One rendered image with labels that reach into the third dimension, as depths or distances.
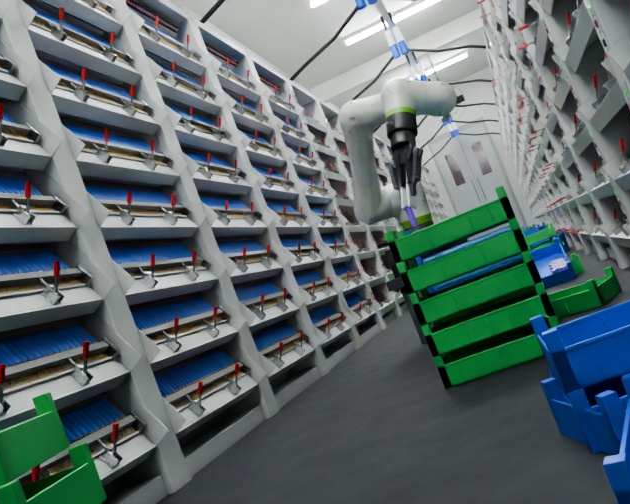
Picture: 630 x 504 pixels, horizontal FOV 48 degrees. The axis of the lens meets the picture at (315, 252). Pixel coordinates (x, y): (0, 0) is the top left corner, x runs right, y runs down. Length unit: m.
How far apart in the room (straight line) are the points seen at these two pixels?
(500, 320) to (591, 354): 0.77
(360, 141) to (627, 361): 1.82
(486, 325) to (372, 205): 1.18
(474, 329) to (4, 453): 1.14
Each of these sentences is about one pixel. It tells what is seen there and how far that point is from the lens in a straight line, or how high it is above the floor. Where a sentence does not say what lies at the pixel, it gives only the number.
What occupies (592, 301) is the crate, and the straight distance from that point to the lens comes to 2.20.
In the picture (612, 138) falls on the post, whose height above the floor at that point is 0.44.
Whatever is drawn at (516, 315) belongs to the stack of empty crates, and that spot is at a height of 0.11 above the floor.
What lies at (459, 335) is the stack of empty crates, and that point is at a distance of 1.73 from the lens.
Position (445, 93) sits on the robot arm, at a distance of 2.25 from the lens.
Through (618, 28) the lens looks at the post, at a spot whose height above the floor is 0.59.
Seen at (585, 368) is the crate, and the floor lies 0.10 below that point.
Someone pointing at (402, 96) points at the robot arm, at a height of 0.78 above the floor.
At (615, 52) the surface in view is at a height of 0.55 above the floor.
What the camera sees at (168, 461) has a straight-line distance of 1.85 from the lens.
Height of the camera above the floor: 0.30
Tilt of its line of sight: 4 degrees up
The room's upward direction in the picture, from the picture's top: 21 degrees counter-clockwise
